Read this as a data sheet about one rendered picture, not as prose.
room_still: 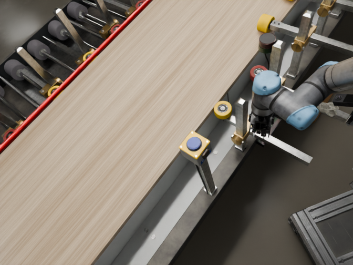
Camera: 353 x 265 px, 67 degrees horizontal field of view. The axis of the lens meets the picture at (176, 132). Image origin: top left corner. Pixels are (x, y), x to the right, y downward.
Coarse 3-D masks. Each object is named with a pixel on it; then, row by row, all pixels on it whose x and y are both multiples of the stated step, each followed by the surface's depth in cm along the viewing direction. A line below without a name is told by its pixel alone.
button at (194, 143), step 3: (192, 138) 79; (195, 138) 79; (198, 138) 79; (189, 141) 79; (192, 141) 78; (195, 141) 78; (198, 141) 78; (189, 144) 78; (192, 144) 78; (195, 144) 78; (198, 144) 78; (189, 147) 78; (192, 147) 78; (195, 147) 77; (198, 147) 78
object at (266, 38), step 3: (267, 33) 99; (270, 33) 99; (261, 36) 99; (264, 36) 99; (267, 36) 99; (270, 36) 98; (273, 36) 98; (261, 39) 99; (264, 39) 98; (267, 39) 98; (270, 39) 98; (273, 39) 98; (264, 42) 98; (267, 42) 98; (270, 42) 97; (264, 54) 106; (270, 57) 103; (267, 60) 107
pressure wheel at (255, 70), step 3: (255, 66) 125; (258, 66) 125; (261, 66) 125; (252, 69) 125; (255, 69) 125; (258, 69) 125; (261, 69) 124; (264, 69) 124; (252, 72) 124; (255, 72) 124; (258, 72) 123; (252, 75) 124; (255, 75) 123; (252, 78) 124
